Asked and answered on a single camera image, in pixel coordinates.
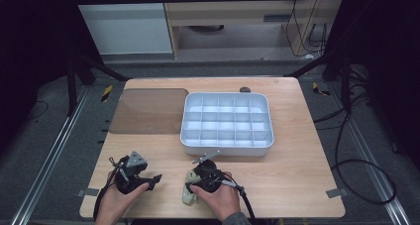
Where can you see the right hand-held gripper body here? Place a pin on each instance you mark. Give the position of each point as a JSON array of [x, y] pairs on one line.
[[208, 175]]

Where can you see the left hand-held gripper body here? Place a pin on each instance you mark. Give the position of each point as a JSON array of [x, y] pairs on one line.
[[130, 177]]

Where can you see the light green sock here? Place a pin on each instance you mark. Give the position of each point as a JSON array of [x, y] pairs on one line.
[[190, 196]]

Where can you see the person's right hand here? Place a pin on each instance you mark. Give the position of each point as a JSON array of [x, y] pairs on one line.
[[221, 202]]

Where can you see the person's left hand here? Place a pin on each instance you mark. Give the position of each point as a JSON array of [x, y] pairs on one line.
[[114, 205]]

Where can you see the grey tape piece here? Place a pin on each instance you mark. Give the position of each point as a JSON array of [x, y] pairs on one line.
[[86, 192], [336, 192]]

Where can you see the white compartment storage box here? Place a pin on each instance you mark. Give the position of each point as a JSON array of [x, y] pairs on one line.
[[227, 121]]

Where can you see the brown translucent lid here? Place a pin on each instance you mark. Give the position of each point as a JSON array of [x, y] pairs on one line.
[[148, 111]]

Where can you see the yellow black striped tape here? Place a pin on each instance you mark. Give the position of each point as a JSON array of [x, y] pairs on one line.
[[319, 89], [106, 93]]

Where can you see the small dark round knob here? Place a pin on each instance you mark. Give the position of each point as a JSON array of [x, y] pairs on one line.
[[245, 89]]

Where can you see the black metal stand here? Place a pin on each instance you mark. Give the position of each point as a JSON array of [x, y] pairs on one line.
[[74, 83], [343, 79]]

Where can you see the white cabinet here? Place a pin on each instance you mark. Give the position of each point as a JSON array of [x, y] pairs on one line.
[[125, 30]]

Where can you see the black curtain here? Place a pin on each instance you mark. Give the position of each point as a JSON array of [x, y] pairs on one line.
[[29, 53], [389, 53]]

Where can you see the light wooden desk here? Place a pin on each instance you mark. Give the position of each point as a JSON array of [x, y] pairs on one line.
[[231, 12]]

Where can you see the metal floor rail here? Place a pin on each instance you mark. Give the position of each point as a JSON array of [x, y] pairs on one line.
[[373, 165], [49, 159]]

